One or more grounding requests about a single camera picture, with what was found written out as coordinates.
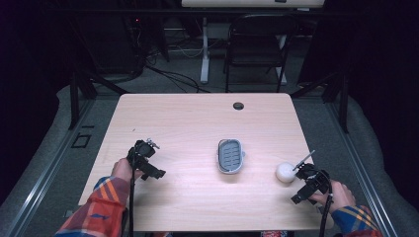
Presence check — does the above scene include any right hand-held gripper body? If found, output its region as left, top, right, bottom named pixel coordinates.
left=290, top=163, right=332, bottom=205

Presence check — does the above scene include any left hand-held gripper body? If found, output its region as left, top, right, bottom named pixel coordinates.
left=126, top=139, right=167, bottom=182

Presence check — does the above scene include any round white soap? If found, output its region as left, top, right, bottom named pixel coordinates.
left=275, top=161, right=297, bottom=185

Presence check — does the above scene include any person's left hand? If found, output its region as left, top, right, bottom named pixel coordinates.
left=111, top=157, right=144, bottom=184

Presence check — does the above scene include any person's right hand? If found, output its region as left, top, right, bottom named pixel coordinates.
left=310, top=179, right=357, bottom=215

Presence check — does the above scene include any person's red patterned clothing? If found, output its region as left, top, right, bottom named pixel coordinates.
left=260, top=230, right=289, bottom=237

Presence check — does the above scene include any black metal stand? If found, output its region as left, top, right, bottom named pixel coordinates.
left=67, top=68, right=129, bottom=131
left=290, top=68, right=351, bottom=134

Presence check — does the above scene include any grey soap dish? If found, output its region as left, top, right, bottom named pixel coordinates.
left=215, top=138, right=247, bottom=175

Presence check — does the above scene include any black computer tower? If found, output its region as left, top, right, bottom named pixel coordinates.
left=78, top=13, right=147, bottom=75

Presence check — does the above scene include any white desk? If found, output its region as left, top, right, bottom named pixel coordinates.
left=181, top=0, right=326, bottom=86

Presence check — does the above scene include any black folding chair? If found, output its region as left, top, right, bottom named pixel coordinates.
left=223, top=13, right=300, bottom=94

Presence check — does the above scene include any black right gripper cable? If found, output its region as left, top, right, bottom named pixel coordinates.
left=317, top=171, right=334, bottom=237

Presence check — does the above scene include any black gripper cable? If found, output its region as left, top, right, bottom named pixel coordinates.
left=127, top=154, right=136, bottom=237
left=317, top=171, right=334, bottom=237

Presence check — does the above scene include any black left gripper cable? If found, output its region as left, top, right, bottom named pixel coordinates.
left=127, top=154, right=136, bottom=237

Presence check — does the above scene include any aluminium floor rail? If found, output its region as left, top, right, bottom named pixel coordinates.
left=6, top=98, right=97, bottom=237
left=327, top=100, right=401, bottom=237

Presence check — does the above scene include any black floor cable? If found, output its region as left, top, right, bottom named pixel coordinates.
left=144, top=63, right=211, bottom=94

